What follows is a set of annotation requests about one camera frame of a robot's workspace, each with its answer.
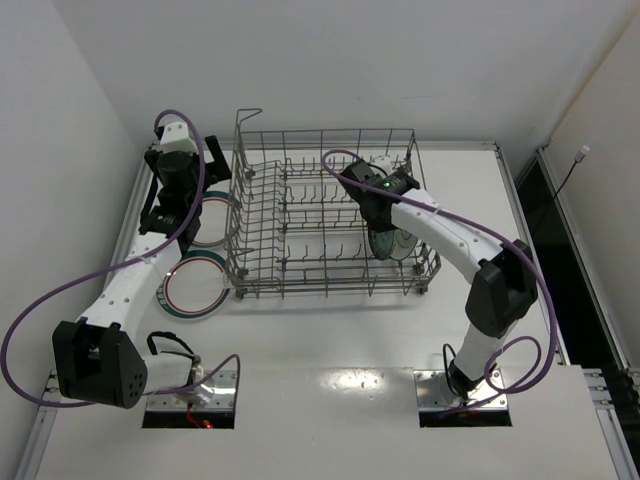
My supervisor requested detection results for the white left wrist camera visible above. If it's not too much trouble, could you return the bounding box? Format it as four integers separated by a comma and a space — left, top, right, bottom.
159, 121, 197, 154

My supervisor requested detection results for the aluminium table frame rail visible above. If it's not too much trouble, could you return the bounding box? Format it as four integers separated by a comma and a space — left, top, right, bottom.
14, 139, 640, 480

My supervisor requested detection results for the hanging black usb cable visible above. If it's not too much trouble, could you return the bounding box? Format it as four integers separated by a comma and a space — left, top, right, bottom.
527, 144, 591, 239

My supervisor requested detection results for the grey wire dish rack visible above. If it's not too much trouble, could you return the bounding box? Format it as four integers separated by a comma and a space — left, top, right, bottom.
226, 108, 441, 299

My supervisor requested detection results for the metal base plate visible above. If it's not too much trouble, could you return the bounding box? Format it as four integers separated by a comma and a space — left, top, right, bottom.
145, 370, 238, 413
413, 369, 508, 413

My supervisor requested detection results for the teal red rimmed plate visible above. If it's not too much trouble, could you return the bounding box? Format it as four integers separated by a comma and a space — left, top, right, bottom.
193, 190, 229, 248
156, 250, 231, 323

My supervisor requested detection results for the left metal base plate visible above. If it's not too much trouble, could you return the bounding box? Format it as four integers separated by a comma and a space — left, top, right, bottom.
145, 370, 238, 413

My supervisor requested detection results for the far teal red rimmed plate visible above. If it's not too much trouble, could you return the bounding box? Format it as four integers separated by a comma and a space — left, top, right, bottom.
193, 190, 229, 248

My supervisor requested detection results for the blue floral green plate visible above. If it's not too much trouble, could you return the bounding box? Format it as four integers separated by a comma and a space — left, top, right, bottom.
368, 229, 396, 261

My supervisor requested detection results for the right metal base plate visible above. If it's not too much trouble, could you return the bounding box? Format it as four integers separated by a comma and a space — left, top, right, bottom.
413, 369, 508, 413

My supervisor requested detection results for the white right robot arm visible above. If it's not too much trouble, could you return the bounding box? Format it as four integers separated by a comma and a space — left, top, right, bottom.
340, 159, 538, 400

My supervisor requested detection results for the white gold rimmed plate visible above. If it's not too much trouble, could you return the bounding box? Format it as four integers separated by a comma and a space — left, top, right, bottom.
390, 229, 418, 261

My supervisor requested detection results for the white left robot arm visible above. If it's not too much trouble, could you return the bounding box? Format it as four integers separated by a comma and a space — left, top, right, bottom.
52, 127, 231, 409

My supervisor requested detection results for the near teal red rimmed plate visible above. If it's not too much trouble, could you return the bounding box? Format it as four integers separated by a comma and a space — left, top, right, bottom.
156, 250, 231, 323

